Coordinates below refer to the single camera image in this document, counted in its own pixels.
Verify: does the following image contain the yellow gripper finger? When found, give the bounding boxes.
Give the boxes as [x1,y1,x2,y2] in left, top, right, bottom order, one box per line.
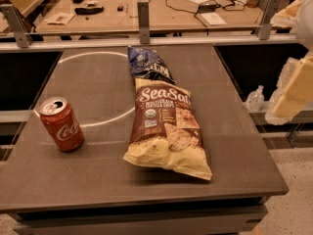
[265,56,313,125]
[270,0,304,29]

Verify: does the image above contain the red coke can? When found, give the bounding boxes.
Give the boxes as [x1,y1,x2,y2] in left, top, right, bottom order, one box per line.
[39,97,84,152]

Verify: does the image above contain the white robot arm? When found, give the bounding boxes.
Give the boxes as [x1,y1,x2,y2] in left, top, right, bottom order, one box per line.
[265,0,313,125]

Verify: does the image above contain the clear plastic bottle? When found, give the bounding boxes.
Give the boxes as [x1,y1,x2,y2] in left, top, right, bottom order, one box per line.
[246,85,264,112]

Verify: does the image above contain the white paper label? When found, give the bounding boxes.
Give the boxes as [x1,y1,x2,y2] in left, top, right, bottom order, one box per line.
[201,12,226,25]

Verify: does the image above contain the wooden back desk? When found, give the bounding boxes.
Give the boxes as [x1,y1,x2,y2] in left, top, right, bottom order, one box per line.
[36,0,264,35]

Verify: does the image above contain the sea salt tortilla chips bag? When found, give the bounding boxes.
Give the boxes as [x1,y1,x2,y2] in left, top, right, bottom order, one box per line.
[124,78,212,180]

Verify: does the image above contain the blue chips bag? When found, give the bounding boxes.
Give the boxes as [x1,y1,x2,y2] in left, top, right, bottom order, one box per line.
[127,47,176,84]

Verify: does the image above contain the black tool on desk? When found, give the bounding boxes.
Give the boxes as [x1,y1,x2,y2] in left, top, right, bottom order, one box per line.
[74,7,105,16]

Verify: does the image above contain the white paper card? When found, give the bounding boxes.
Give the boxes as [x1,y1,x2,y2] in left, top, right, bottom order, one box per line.
[45,12,74,25]

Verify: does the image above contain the right metal bracket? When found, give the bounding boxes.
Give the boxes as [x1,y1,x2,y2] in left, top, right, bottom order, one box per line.
[255,0,281,40]

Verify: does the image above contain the metal bracket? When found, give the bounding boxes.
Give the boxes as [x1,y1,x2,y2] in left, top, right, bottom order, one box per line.
[255,0,281,40]
[137,1,150,44]
[0,4,32,48]

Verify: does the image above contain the black cable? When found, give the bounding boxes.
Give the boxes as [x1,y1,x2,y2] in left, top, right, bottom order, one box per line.
[164,0,246,28]

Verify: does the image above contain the middle metal bracket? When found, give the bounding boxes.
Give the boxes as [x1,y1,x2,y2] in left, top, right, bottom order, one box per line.
[137,1,150,44]

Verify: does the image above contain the left metal bracket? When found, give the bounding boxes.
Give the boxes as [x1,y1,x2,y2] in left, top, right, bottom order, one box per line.
[0,4,32,48]

